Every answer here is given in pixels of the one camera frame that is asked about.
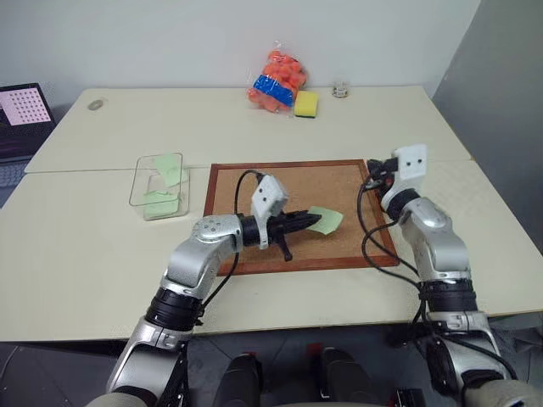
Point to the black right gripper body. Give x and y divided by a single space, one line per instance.
382 167

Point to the yellow green sponge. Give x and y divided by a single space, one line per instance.
305 104

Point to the dark rounded shape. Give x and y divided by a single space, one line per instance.
345 377
237 381

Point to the small glass jar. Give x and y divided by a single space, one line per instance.
340 90

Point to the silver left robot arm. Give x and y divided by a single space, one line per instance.
199 254

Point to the clear bag of orange pieces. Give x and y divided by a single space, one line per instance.
275 76

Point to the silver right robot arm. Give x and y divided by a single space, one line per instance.
437 237

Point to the grey oval object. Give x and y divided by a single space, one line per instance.
96 104

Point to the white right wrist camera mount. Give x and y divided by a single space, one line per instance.
409 163

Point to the wood framed cork board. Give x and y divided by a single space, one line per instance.
335 191

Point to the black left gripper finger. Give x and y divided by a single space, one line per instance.
307 224
306 215

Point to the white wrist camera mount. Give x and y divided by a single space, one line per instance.
409 163
269 195

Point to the dark laptop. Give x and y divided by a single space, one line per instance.
21 127

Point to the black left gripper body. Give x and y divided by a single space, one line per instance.
278 226

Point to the light green paper note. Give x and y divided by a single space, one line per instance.
328 220
161 205
169 169

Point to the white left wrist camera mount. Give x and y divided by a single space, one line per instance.
269 195

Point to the clear plastic container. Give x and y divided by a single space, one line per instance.
138 186

